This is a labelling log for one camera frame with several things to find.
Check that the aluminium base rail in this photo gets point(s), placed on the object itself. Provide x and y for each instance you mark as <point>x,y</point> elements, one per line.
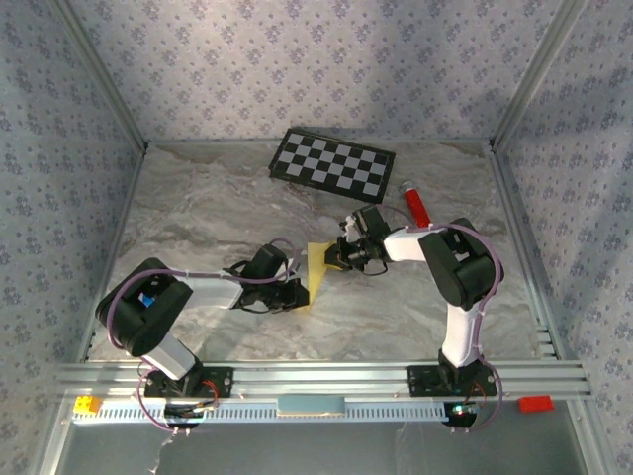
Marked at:
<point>321,378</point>

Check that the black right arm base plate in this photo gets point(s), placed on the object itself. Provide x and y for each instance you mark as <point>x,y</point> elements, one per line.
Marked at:
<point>420,382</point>

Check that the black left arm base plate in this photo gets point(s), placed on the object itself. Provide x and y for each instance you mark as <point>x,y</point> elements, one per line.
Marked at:
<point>217,383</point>

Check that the red tube with silver cap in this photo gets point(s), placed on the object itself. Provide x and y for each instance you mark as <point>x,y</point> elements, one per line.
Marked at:
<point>417,205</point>

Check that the aluminium back rail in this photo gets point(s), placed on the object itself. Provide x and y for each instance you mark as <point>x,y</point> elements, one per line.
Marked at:
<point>207,142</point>

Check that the red toy brick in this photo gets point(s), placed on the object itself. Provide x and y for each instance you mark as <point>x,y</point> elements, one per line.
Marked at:
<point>535,404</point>

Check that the black electronics board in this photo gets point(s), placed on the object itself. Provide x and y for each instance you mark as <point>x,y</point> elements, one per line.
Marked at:
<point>462,415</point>
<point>185,414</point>

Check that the yellow toy brick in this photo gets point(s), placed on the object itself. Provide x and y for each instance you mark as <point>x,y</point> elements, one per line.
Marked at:
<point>87,405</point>

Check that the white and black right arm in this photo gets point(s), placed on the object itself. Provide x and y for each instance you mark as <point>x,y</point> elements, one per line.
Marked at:
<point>460,267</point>

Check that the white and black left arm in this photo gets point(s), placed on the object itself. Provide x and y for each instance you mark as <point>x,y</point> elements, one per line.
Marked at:
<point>143,312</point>

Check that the aluminium frame post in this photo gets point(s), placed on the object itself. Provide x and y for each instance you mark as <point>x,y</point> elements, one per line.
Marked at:
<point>533,74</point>
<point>103,74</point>

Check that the black and white checkerboard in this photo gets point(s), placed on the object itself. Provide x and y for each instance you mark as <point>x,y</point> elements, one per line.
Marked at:
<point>331,165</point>

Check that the aluminium side rail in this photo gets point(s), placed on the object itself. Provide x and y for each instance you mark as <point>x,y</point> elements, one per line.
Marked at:
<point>523,247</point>
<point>106,257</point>

